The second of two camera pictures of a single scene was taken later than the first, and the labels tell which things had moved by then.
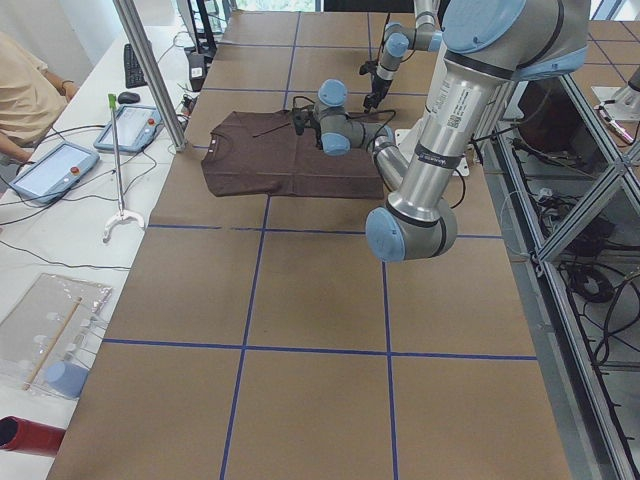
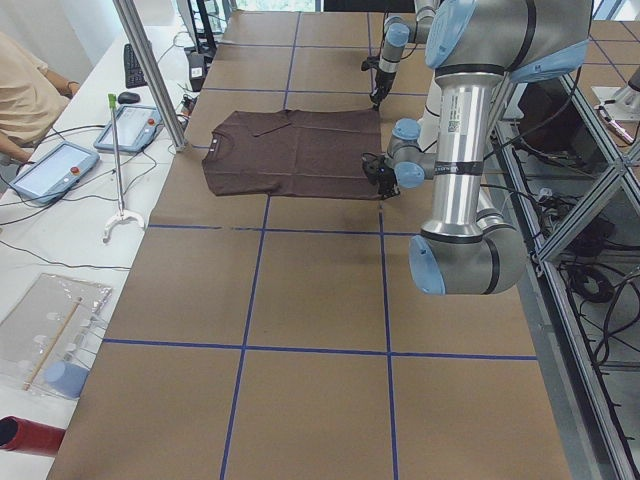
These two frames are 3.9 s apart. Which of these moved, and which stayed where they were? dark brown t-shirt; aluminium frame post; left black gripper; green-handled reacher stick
Moved: left black gripper
Stayed: green-handled reacher stick; aluminium frame post; dark brown t-shirt
